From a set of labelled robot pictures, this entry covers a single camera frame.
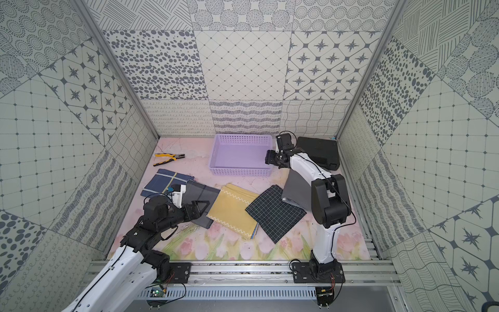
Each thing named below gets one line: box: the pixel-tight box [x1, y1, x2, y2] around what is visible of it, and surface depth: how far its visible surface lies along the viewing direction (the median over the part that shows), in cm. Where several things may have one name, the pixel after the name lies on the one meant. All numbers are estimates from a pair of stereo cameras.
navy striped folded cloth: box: [140, 169, 195, 197], surface depth 102 cm
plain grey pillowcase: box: [281, 168, 312, 212], surface depth 95 cm
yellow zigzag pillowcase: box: [206, 183, 260, 240], surface depth 91 cm
